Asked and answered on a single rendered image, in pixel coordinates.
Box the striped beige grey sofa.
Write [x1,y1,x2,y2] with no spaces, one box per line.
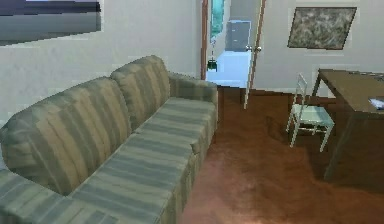
[0,54,219,224]

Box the white room door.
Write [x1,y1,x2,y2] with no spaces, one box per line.
[243,0,268,110]

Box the pale green chair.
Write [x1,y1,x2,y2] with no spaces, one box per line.
[285,73,336,153]

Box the brown wooden table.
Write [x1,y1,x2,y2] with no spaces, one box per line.
[311,68,384,183]

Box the pale flat object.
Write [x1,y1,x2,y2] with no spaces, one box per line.
[368,96,384,110]

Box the brown framed wall picture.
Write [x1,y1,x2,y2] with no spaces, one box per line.
[287,6,358,51]

